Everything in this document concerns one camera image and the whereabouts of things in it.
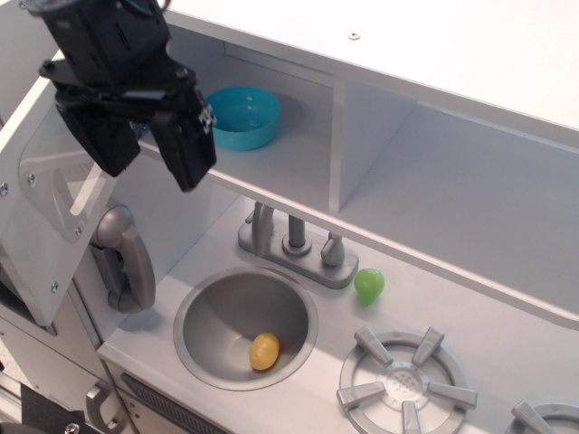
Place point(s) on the yellow plastic lemon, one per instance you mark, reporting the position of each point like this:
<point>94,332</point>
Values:
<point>264,351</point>

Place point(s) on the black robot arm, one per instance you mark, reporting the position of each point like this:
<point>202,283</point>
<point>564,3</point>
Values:
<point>134,107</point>

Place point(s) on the white toy microwave door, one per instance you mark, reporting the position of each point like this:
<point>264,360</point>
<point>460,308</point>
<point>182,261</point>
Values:
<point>52,197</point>

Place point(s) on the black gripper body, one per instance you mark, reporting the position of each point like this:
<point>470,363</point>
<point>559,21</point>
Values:
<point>114,47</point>

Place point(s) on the grey toy telephone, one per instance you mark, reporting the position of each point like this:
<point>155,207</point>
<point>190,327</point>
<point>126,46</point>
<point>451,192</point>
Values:
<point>123,261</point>

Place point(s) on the grey toy faucet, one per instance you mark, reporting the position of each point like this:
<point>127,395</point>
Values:
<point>325,259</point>

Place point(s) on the green plastic pear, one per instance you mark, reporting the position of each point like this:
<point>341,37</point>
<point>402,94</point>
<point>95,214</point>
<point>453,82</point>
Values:
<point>369,285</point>

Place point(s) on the grey toy stove burner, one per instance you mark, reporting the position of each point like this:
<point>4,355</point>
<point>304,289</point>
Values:
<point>403,382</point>

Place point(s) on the round metal sink bowl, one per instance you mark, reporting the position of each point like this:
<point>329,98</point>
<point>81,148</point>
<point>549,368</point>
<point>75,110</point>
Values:
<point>220,317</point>

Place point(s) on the blue plastic bowl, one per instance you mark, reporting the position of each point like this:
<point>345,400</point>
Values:
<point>247,117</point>

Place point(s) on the white toy kitchen cabinet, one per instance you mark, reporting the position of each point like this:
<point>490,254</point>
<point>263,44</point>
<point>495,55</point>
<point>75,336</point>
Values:
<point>438,138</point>

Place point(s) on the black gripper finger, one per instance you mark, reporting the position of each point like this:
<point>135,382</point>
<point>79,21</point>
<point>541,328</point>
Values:
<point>187,150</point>
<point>110,142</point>

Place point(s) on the grey oven door handle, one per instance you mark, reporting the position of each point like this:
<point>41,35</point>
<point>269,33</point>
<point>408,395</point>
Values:
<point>103,411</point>

